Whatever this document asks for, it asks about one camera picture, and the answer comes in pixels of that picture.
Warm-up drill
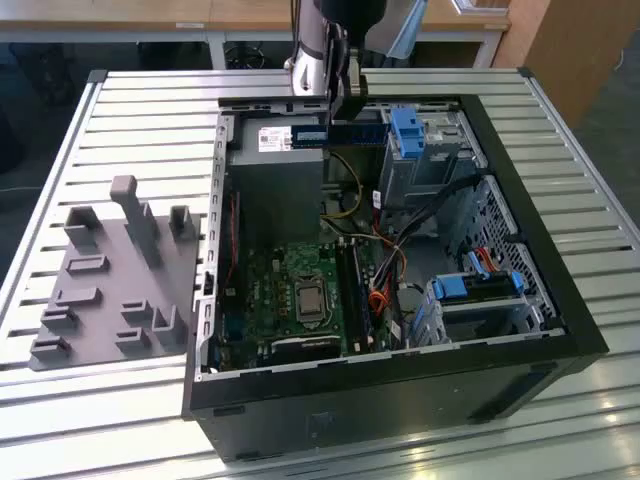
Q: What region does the blue RAM stick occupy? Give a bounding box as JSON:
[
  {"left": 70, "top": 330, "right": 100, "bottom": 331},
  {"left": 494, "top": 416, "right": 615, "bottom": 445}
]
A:
[{"left": 291, "top": 125, "right": 388, "bottom": 148}]

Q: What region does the black RAM slot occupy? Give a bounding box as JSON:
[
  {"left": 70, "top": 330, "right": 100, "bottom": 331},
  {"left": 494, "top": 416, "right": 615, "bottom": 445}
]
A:
[{"left": 335, "top": 239, "right": 354, "bottom": 352}]

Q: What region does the dark installed RAM stick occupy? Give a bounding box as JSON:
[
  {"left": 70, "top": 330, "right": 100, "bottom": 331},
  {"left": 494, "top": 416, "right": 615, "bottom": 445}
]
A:
[{"left": 351, "top": 240, "right": 375, "bottom": 352}]

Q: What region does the black expansion slot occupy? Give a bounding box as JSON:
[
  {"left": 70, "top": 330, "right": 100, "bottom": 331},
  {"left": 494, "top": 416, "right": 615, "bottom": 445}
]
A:
[{"left": 271, "top": 335, "right": 345, "bottom": 358}]

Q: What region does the blue empty disk carrier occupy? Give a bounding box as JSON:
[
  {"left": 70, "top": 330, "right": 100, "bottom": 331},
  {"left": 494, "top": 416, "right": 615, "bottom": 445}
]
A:
[{"left": 390, "top": 107, "right": 427, "bottom": 159}]

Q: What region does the grey metal drive cage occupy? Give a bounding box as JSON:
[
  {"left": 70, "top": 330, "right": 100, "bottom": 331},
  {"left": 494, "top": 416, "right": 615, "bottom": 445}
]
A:
[{"left": 378, "top": 109, "right": 490, "bottom": 214}]

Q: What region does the grey power supply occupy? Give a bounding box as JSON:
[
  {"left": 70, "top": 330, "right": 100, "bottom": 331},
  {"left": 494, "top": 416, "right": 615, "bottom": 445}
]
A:
[{"left": 227, "top": 119, "right": 327, "bottom": 247}]

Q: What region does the wooden desk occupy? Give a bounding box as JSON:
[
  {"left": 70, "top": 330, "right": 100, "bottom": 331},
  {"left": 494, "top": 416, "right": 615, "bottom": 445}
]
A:
[{"left": 0, "top": 0, "right": 512, "bottom": 45}]

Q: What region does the green motherboard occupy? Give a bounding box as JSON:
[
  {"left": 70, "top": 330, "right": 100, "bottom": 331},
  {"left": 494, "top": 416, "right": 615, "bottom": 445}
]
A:
[{"left": 217, "top": 237, "right": 402, "bottom": 372}]

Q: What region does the metal CPU socket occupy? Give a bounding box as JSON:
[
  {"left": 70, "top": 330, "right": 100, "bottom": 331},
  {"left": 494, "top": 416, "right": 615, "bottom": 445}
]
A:
[{"left": 292, "top": 276, "right": 332, "bottom": 330}]

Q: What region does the silver CPU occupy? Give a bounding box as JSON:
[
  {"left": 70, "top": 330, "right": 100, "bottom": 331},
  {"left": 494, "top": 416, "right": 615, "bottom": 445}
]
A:
[{"left": 298, "top": 286, "right": 325, "bottom": 320}]

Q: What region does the blue carrier with disk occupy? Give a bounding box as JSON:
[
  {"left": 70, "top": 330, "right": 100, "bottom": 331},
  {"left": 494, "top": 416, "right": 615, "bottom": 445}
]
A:
[{"left": 428, "top": 272, "right": 525, "bottom": 304}]

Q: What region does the wooden cabinet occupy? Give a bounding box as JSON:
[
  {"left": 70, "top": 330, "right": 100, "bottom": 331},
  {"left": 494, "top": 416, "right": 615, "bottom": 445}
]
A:
[{"left": 491, "top": 0, "right": 640, "bottom": 128}]

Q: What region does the black PC case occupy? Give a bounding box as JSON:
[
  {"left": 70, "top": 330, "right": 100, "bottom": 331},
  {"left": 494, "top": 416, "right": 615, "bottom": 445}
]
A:
[{"left": 180, "top": 92, "right": 610, "bottom": 449}]

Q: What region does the grey parts rack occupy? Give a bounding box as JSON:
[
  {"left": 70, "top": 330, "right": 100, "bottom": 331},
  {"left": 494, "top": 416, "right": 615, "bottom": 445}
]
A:
[{"left": 29, "top": 174, "right": 204, "bottom": 372}]

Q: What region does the yellow and black wire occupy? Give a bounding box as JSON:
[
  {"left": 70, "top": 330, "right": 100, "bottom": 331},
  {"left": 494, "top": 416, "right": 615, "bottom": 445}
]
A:
[{"left": 321, "top": 151, "right": 365, "bottom": 222}]

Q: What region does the black wire bundle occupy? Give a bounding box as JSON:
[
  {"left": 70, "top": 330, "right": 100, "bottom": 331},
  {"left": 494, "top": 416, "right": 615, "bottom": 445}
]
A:
[{"left": 378, "top": 174, "right": 482, "bottom": 262}]

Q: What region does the orange wire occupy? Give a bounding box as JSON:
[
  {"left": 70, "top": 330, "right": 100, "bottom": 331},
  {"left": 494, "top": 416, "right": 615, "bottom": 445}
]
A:
[{"left": 368, "top": 291, "right": 397, "bottom": 317}]

